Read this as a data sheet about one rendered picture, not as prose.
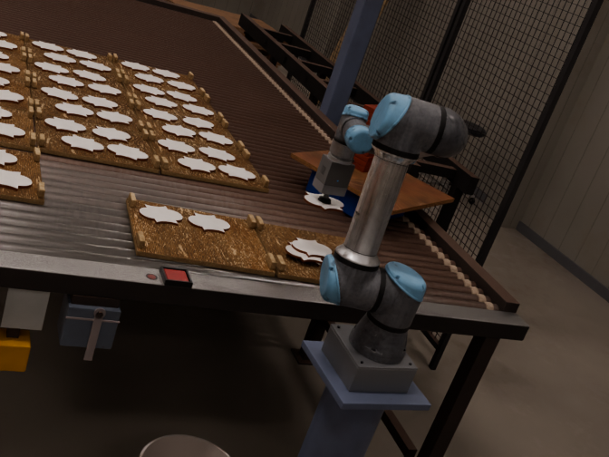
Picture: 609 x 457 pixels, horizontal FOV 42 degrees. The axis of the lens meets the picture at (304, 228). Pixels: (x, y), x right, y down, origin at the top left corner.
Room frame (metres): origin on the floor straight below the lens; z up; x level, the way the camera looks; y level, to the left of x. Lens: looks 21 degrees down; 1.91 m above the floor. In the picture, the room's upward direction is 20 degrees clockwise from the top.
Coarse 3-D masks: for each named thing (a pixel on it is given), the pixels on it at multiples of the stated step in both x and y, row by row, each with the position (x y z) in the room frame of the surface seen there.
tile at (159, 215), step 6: (144, 210) 2.20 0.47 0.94; (150, 210) 2.22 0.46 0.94; (156, 210) 2.23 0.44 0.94; (162, 210) 2.25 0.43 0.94; (168, 210) 2.26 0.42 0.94; (144, 216) 2.17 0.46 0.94; (150, 216) 2.18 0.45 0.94; (156, 216) 2.19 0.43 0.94; (162, 216) 2.21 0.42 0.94; (168, 216) 2.22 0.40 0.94; (174, 216) 2.24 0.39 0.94; (180, 216) 2.25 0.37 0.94; (156, 222) 2.16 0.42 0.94; (162, 222) 2.17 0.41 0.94; (168, 222) 2.19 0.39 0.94; (174, 222) 2.19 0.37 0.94
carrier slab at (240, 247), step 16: (128, 208) 2.21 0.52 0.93; (176, 208) 2.32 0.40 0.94; (144, 224) 2.13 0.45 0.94; (160, 224) 2.16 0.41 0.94; (240, 224) 2.37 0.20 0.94; (160, 240) 2.06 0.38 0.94; (176, 240) 2.09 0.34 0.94; (192, 240) 2.13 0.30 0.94; (208, 240) 2.17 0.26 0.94; (224, 240) 2.21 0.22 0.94; (240, 240) 2.25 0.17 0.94; (256, 240) 2.29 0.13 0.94; (144, 256) 1.96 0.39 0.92; (160, 256) 1.98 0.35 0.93; (176, 256) 2.00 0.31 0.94; (192, 256) 2.03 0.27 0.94; (208, 256) 2.07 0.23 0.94; (224, 256) 2.10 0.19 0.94; (240, 256) 2.14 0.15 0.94; (256, 256) 2.18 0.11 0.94; (256, 272) 2.09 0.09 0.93; (272, 272) 2.11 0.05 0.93
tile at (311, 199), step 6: (306, 192) 2.32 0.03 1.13; (306, 198) 2.27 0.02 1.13; (312, 198) 2.29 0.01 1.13; (330, 198) 2.34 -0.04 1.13; (312, 204) 2.24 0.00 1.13; (318, 204) 2.25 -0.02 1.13; (324, 204) 2.27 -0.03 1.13; (330, 204) 2.29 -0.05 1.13; (336, 204) 2.31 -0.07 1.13; (342, 204) 2.32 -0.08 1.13; (324, 210) 2.23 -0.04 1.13; (336, 210) 2.27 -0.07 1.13; (342, 210) 2.27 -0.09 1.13
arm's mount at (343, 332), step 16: (336, 336) 1.85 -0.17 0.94; (336, 352) 1.83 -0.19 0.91; (352, 352) 1.79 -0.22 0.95; (336, 368) 1.81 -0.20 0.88; (352, 368) 1.76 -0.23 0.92; (368, 368) 1.75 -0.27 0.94; (384, 368) 1.77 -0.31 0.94; (400, 368) 1.80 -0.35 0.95; (416, 368) 1.82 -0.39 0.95; (352, 384) 1.74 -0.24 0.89; (368, 384) 1.76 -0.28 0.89; (384, 384) 1.79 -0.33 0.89; (400, 384) 1.81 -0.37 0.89
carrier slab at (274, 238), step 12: (264, 228) 2.40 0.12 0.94; (276, 228) 2.44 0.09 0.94; (288, 228) 2.48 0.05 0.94; (264, 240) 2.31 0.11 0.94; (276, 240) 2.35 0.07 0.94; (288, 240) 2.38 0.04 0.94; (324, 240) 2.49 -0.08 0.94; (336, 240) 2.52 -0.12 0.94; (276, 252) 2.26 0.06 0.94; (288, 264) 2.20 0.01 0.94; (300, 264) 2.23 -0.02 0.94; (312, 264) 2.26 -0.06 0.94; (288, 276) 2.13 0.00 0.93; (300, 276) 2.15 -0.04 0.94; (312, 276) 2.18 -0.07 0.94
